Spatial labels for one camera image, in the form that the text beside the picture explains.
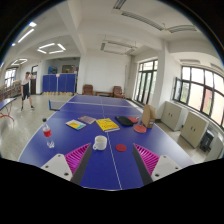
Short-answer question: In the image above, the plastic bottle with red label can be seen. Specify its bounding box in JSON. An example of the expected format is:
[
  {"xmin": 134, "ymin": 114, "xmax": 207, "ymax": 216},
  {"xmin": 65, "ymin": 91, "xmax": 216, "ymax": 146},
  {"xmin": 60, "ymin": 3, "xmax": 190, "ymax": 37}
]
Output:
[{"xmin": 42, "ymin": 118, "xmax": 54, "ymax": 148}]

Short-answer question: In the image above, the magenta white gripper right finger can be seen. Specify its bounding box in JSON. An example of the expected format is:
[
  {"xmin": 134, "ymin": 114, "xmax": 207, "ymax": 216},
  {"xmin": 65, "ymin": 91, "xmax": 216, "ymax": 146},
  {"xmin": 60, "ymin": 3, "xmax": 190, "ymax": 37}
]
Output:
[{"xmin": 132, "ymin": 144, "xmax": 181, "ymax": 185}]

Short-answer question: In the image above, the person in black shorts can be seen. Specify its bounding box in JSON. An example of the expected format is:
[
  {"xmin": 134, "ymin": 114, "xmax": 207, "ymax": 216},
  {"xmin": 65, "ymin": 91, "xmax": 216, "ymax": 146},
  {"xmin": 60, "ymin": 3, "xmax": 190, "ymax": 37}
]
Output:
[{"xmin": 21, "ymin": 72, "xmax": 34, "ymax": 108}]

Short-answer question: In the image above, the yellow book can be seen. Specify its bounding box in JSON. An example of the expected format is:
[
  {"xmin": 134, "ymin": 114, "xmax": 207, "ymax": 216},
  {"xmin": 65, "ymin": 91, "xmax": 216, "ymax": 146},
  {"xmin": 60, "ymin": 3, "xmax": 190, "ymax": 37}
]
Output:
[{"xmin": 96, "ymin": 118, "xmax": 120, "ymax": 132}]

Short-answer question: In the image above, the beige cabinet near window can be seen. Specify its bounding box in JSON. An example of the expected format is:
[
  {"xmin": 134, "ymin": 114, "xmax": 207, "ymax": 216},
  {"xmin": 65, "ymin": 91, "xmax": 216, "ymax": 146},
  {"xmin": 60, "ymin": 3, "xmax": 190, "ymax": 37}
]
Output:
[{"xmin": 181, "ymin": 112, "xmax": 208, "ymax": 148}]

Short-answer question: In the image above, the small red round disc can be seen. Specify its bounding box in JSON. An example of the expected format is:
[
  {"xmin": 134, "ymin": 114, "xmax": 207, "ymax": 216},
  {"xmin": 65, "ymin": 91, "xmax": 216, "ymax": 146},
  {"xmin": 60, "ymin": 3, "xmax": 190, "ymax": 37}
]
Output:
[{"xmin": 115, "ymin": 144, "xmax": 127, "ymax": 152}]

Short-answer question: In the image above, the black bin by cabinet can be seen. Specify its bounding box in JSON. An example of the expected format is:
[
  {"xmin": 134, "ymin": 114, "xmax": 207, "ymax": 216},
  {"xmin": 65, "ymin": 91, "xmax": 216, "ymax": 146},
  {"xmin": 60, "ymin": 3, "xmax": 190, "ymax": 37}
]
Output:
[{"xmin": 200, "ymin": 130, "xmax": 214, "ymax": 152}]

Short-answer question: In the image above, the blue table tennis table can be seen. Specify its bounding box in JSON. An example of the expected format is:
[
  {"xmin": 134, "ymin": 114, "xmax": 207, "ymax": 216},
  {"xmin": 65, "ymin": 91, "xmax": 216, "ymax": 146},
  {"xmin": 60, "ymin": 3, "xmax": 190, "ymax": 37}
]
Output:
[{"xmin": 19, "ymin": 95, "xmax": 193, "ymax": 190}]

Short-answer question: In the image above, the purple grey booklet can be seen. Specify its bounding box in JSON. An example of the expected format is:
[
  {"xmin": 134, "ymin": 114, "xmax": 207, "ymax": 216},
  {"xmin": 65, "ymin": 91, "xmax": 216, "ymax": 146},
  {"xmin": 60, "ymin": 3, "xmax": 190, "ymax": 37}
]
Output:
[{"xmin": 78, "ymin": 115, "xmax": 96, "ymax": 124}]

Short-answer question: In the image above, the brown cardboard box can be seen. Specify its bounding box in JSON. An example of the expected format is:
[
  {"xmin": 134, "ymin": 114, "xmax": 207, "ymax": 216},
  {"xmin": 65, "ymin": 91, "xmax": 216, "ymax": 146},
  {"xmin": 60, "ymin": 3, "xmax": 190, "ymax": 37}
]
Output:
[{"xmin": 141, "ymin": 105, "xmax": 156, "ymax": 128}]

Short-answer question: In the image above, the brown armchair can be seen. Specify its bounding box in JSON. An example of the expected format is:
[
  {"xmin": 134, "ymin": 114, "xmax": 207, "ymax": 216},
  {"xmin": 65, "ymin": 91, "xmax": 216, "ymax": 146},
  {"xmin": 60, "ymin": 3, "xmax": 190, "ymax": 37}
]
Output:
[
  {"xmin": 113, "ymin": 86, "xmax": 125, "ymax": 98},
  {"xmin": 82, "ymin": 84, "xmax": 94, "ymax": 96}
]

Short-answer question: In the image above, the white ceramic mug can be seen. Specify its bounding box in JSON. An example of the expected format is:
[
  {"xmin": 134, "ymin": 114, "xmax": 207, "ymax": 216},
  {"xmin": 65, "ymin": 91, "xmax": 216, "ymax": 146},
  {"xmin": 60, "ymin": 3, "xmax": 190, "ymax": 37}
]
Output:
[{"xmin": 93, "ymin": 135, "xmax": 107, "ymax": 150}]

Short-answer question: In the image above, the left brown armchair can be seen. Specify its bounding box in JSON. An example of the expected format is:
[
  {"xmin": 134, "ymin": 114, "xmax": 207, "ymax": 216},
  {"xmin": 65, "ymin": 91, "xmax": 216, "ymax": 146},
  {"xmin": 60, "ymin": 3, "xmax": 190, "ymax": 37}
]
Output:
[{"xmin": 82, "ymin": 84, "xmax": 94, "ymax": 96}]

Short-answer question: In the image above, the red table tennis paddle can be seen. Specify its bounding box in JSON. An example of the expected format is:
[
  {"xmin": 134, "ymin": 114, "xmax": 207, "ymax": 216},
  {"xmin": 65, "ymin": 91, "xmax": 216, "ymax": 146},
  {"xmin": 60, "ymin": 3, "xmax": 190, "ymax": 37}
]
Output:
[{"xmin": 134, "ymin": 125, "xmax": 147, "ymax": 133}]

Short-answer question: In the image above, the table tennis net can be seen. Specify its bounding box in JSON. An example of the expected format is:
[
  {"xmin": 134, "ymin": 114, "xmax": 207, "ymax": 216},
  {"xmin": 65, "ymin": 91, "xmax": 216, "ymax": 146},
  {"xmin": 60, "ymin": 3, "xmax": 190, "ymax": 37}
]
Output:
[{"xmin": 49, "ymin": 100, "xmax": 143, "ymax": 112}]

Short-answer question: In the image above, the red paddle behind case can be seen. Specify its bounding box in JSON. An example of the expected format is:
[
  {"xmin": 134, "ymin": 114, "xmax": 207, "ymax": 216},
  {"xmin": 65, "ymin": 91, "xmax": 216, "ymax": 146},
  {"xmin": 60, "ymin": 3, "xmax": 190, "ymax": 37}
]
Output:
[{"xmin": 128, "ymin": 117, "xmax": 138, "ymax": 123}]

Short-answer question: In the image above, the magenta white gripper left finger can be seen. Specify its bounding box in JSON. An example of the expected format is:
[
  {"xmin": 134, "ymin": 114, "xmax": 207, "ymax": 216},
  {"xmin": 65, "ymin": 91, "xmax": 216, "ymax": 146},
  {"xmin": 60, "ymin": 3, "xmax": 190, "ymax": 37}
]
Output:
[{"xmin": 42, "ymin": 143, "xmax": 92, "ymax": 185}]

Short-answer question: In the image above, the blue partition barrier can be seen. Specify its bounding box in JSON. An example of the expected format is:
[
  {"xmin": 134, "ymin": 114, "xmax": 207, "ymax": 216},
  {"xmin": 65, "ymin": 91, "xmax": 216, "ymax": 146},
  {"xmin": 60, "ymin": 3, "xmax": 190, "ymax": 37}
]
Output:
[{"xmin": 42, "ymin": 73, "xmax": 76, "ymax": 93}]

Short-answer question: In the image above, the beige cabinet far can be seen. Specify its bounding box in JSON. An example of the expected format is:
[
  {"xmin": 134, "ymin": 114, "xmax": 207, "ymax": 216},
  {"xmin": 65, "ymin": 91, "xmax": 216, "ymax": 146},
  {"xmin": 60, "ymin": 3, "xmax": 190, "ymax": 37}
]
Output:
[{"xmin": 161, "ymin": 101, "xmax": 187, "ymax": 131}]

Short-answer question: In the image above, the low wooden coffee table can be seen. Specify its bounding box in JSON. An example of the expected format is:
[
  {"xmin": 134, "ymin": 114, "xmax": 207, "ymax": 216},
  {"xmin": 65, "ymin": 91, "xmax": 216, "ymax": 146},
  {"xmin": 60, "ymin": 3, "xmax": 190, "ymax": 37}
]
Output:
[{"xmin": 96, "ymin": 91, "xmax": 113, "ymax": 97}]

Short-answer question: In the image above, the black paddle case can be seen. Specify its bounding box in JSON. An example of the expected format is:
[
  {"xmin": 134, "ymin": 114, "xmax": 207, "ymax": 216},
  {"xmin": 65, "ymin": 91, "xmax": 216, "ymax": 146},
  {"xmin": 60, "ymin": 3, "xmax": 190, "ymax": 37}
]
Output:
[{"xmin": 115, "ymin": 116, "xmax": 133, "ymax": 126}]

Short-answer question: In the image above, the yellow blue booklet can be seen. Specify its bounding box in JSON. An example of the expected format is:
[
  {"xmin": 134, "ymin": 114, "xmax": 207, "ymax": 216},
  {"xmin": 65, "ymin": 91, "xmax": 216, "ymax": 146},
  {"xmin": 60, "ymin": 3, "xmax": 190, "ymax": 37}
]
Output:
[{"xmin": 66, "ymin": 120, "xmax": 85, "ymax": 130}]

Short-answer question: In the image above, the right brown armchair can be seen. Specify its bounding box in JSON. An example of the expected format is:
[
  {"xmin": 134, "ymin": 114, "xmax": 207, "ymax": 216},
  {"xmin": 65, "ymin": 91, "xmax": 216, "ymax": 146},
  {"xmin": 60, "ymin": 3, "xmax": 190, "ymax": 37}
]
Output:
[{"xmin": 113, "ymin": 86, "xmax": 125, "ymax": 98}]

